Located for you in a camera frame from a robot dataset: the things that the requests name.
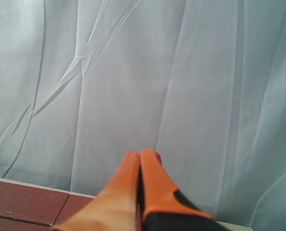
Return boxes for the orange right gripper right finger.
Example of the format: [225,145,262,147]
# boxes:
[141,149,227,231]

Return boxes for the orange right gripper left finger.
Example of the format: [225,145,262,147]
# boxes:
[51,151,140,231]

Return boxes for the red brick back right base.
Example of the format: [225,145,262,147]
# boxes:
[55,194,93,224]

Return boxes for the red brick base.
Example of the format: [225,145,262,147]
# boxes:
[0,181,69,226]
[55,194,93,224]

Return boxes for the red brick back left base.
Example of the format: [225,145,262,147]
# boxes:
[0,181,69,226]

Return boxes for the white backdrop cloth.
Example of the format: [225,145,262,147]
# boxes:
[0,0,286,231]

